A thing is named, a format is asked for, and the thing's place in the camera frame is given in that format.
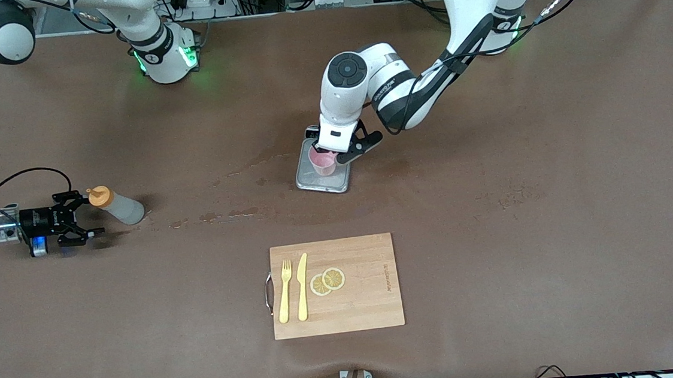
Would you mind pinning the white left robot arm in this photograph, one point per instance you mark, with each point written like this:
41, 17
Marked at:
341, 98

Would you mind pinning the pink plastic cup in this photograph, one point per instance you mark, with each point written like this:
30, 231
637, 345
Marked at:
324, 165

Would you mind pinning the sauce bottle with orange cap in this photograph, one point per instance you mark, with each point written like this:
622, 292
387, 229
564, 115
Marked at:
125, 208

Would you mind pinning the dried lemon slice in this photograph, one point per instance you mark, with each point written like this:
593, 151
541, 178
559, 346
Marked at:
334, 278
318, 286

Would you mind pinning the silver kitchen scale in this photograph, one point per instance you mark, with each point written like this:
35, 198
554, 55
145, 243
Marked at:
324, 183

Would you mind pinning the white power strip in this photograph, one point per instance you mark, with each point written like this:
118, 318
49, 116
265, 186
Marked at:
208, 10

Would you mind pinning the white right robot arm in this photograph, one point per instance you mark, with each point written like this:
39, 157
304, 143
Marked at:
158, 56

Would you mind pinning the yellow plastic knife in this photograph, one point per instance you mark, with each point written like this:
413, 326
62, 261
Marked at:
303, 294

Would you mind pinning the yellow plastic fork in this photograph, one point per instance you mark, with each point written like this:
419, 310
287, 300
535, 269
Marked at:
285, 295

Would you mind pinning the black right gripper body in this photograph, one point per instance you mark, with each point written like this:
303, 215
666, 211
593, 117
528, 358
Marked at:
37, 222

